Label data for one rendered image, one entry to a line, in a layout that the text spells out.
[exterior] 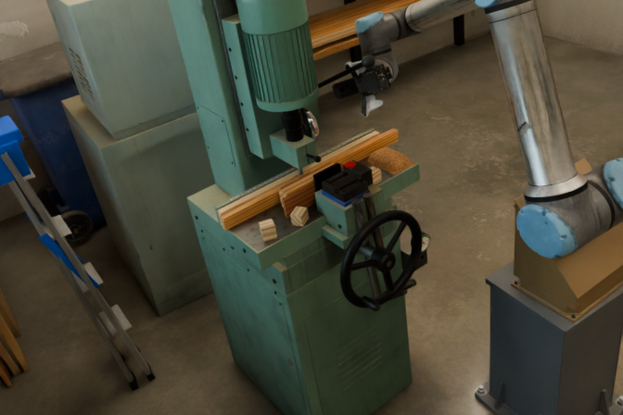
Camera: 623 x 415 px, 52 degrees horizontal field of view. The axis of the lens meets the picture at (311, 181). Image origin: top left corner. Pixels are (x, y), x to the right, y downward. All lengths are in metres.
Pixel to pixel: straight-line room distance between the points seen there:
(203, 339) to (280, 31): 1.59
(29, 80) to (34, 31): 0.63
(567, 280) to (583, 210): 0.32
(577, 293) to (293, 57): 0.99
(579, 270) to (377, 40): 0.88
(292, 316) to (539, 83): 0.93
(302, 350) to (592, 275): 0.86
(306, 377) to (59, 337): 1.42
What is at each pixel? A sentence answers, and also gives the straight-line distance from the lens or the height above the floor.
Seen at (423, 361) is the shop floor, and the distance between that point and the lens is 2.59.
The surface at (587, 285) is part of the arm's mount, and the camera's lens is 1.95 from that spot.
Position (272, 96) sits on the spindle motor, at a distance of 1.72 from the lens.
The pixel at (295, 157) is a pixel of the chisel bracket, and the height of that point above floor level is 1.04.
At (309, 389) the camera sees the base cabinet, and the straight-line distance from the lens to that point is 2.13.
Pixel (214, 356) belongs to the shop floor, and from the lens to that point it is 2.77.
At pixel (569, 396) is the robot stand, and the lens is 2.23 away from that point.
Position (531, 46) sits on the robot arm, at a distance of 1.57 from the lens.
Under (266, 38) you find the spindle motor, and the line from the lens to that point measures 1.66.
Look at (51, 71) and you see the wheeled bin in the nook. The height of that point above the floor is 0.95.
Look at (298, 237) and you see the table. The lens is 1.78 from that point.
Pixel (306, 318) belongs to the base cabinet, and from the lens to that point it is 1.95.
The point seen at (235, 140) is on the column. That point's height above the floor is 1.05.
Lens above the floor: 1.92
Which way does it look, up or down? 31 degrees down
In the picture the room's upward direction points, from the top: 9 degrees counter-clockwise
